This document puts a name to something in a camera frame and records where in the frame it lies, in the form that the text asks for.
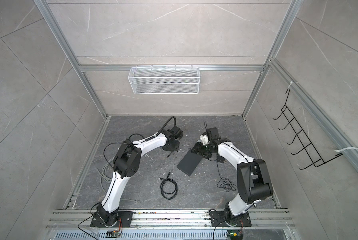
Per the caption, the dark grey network switch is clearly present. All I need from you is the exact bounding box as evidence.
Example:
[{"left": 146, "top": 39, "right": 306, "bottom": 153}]
[{"left": 177, "top": 150, "right": 203, "bottom": 176}]

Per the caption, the black ethernet cable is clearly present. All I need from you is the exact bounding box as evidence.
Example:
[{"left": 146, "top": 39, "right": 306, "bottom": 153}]
[{"left": 159, "top": 171, "right": 178, "bottom": 200}]

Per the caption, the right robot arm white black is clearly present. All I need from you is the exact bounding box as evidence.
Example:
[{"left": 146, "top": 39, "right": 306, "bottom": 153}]
[{"left": 192, "top": 125, "right": 274, "bottom": 226}]

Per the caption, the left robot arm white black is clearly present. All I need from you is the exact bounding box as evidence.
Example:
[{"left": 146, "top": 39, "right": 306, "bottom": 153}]
[{"left": 90, "top": 116, "right": 183, "bottom": 228}]

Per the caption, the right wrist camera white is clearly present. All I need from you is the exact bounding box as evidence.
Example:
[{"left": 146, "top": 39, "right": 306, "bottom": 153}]
[{"left": 200, "top": 135, "right": 209, "bottom": 146}]

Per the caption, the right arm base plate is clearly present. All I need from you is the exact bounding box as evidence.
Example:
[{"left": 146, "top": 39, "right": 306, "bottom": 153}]
[{"left": 208, "top": 209, "right": 252, "bottom": 227}]

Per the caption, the white wire mesh basket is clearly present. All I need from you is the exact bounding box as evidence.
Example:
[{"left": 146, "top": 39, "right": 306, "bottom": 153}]
[{"left": 128, "top": 67, "right": 201, "bottom": 95}]

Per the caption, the grey cable bundle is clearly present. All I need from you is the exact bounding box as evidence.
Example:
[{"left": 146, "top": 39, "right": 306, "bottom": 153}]
[{"left": 97, "top": 155, "right": 140, "bottom": 203}]

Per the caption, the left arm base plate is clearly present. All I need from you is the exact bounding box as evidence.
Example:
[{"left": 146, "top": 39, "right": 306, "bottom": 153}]
[{"left": 90, "top": 211, "right": 133, "bottom": 228}]

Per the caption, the black wire hook rack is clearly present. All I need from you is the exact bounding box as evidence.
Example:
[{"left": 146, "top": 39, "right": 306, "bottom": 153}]
[{"left": 273, "top": 89, "right": 343, "bottom": 170}]

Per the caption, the aluminium frame rail front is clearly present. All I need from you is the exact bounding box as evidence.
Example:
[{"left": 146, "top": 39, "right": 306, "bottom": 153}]
[{"left": 45, "top": 209, "right": 296, "bottom": 231}]

